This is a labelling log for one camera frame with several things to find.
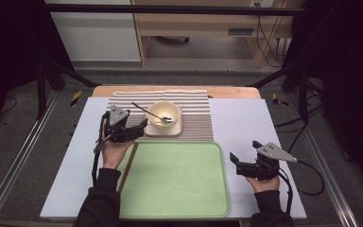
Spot yellow black tape strip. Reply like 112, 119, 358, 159
70, 90, 83, 108
271, 93, 289, 107

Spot black floor cable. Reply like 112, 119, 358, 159
0, 96, 18, 116

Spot hanging black cables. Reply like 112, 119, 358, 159
256, 14, 293, 68

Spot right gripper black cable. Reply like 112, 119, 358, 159
277, 160, 326, 216

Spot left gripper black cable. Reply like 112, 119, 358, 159
91, 113, 112, 187

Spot white cabinet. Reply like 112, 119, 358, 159
43, 0, 142, 62

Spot black metal stand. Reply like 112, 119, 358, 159
249, 62, 310, 124
36, 58, 99, 121

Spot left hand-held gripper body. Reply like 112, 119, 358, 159
102, 104, 145, 144

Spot green tray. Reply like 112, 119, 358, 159
116, 141, 232, 219

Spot wooden desk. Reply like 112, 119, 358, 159
131, 0, 306, 68

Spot person's left hand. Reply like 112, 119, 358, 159
100, 126, 136, 171

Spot person's right hand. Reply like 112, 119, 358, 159
245, 175, 281, 193

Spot metal spoon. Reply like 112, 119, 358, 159
130, 101, 174, 124

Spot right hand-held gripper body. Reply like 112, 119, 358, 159
235, 142, 299, 182

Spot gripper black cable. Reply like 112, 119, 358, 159
91, 113, 112, 187
277, 160, 326, 216

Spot black floor cables bundle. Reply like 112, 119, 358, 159
273, 103, 325, 152

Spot striped placemat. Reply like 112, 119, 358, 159
106, 89, 215, 143

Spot grey label on desk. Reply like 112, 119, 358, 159
227, 27, 255, 36

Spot square white plate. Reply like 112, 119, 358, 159
144, 105, 183, 137

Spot cream bowl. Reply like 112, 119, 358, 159
147, 100, 181, 128

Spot black curtain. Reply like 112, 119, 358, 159
0, 0, 74, 140
283, 0, 363, 200

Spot aluminium rail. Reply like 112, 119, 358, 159
291, 94, 360, 227
0, 91, 61, 227

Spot black horizontal frame bar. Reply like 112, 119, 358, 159
45, 3, 306, 17

